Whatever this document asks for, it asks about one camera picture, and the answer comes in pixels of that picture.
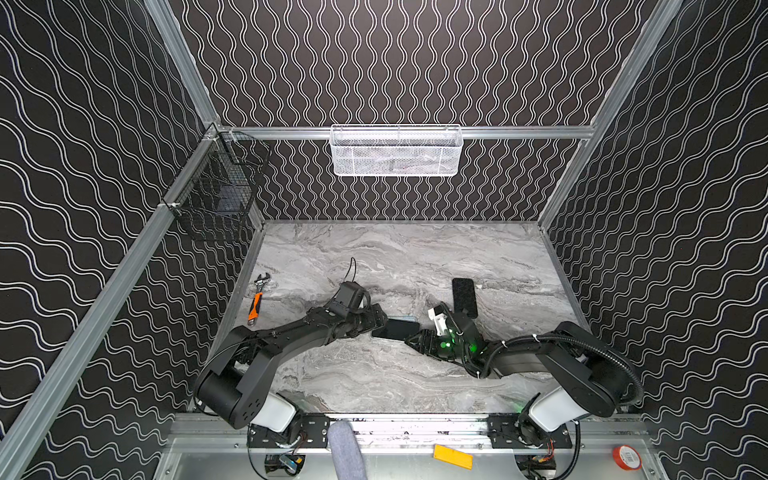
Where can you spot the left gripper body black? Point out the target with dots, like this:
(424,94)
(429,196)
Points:
(372,323)

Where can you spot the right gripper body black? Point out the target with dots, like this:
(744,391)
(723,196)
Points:
(425,341)

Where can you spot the black phone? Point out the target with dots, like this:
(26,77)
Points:
(397,329)

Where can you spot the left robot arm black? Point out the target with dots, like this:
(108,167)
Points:
(236,383)

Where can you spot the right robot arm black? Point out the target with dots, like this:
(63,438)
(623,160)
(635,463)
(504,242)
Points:
(591,378)

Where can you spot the yellow card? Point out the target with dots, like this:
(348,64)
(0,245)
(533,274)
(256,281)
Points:
(453,457)

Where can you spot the orange adjustable wrench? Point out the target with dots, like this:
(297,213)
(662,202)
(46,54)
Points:
(254,311)

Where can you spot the white mesh basket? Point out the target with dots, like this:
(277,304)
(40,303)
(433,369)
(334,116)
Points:
(389,150)

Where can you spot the red tape roll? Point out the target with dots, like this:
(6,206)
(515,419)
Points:
(627,458)

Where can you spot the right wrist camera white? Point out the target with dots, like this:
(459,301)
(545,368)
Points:
(441,316)

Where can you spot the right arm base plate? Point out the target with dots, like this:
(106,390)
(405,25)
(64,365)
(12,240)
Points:
(508,431)

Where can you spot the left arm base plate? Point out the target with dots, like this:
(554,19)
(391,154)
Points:
(306,430)

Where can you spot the black wire basket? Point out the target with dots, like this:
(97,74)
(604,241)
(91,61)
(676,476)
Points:
(216,206)

